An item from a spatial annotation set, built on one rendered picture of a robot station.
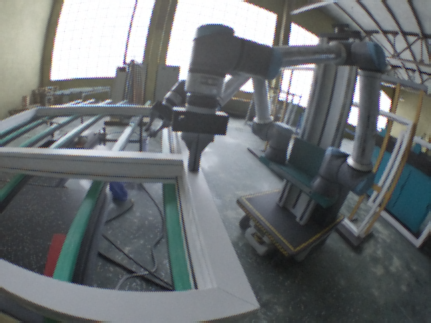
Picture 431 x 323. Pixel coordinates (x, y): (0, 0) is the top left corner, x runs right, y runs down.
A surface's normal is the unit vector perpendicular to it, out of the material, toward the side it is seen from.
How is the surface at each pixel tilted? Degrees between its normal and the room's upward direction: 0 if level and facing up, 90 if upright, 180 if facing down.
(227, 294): 0
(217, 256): 0
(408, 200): 90
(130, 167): 90
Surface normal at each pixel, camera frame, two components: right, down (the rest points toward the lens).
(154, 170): 0.26, 0.42
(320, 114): -0.88, 0.04
